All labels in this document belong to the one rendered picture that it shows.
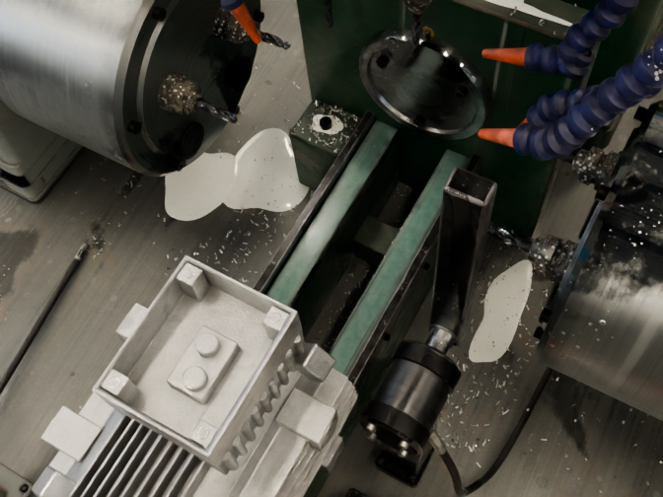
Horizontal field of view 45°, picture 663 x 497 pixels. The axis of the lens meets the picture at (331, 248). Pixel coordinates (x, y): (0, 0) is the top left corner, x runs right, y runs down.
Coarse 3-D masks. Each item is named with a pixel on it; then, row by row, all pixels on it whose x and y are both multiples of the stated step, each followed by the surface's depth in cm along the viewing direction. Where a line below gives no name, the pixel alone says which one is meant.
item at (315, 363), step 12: (312, 348) 63; (300, 360) 63; (312, 360) 63; (324, 360) 64; (312, 372) 63; (324, 372) 63; (48, 468) 61; (48, 480) 60; (60, 480) 60; (72, 480) 61; (36, 492) 60; (48, 492) 60; (60, 492) 60
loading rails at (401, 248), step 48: (384, 144) 92; (336, 192) 90; (384, 192) 99; (432, 192) 89; (288, 240) 86; (336, 240) 89; (384, 240) 95; (432, 240) 85; (288, 288) 85; (384, 288) 84; (384, 336) 82
